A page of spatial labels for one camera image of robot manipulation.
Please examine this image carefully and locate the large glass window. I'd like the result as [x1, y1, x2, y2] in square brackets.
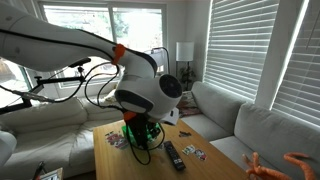
[38, 1, 168, 89]

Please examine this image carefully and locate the wrist camera on white mount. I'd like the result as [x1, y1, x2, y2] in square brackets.
[162, 107, 181, 126]

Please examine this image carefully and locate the narrow white window blind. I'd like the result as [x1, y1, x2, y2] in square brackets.
[271, 0, 320, 128]

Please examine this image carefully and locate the grey fabric sofa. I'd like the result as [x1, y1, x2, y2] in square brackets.
[181, 80, 320, 180]

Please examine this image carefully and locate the pink patterned pillow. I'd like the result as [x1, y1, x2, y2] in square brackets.
[182, 107, 203, 118]

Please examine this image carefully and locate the small dark paper cutout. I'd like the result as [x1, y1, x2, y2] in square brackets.
[178, 130, 193, 138]

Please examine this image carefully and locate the green house plant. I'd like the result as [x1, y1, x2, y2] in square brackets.
[178, 64, 197, 91]

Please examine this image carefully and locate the wide white window blind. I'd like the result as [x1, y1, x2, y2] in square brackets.
[203, 0, 280, 103]

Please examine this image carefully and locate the small picture card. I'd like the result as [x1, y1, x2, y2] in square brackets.
[181, 144, 197, 156]
[193, 148, 208, 162]

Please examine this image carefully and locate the arc floor lamp white shade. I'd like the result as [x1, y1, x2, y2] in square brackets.
[150, 46, 172, 84]

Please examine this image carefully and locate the beige pillow with brown ovals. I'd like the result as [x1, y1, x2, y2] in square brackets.
[178, 90, 201, 118]

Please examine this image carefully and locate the green plastic tool box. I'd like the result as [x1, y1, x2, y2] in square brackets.
[120, 121, 162, 150]

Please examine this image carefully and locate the Santa paper cutout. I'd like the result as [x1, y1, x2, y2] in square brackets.
[104, 130, 129, 150]

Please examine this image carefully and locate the orange octopus plush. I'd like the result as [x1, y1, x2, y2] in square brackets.
[242, 151, 318, 180]

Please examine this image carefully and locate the small framed screen device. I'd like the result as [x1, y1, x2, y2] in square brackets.
[31, 161, 64, 180]

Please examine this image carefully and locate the white leather sofa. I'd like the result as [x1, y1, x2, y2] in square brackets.
[0, 94, 129, 179]

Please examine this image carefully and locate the black cable with orange connector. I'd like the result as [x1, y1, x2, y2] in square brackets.
[0, 61, 166, 166]

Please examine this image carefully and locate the white table lamp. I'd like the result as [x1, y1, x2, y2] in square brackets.
[175, 41, 195, 91]

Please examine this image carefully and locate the black camera tripod arm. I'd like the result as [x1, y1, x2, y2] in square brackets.
[0, 57, 92, 116]

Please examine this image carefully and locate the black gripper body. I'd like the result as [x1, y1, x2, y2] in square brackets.
[125, 114, 150, 149]

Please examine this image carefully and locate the black remote control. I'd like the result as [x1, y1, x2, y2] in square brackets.
[162, 140, 187, 172]

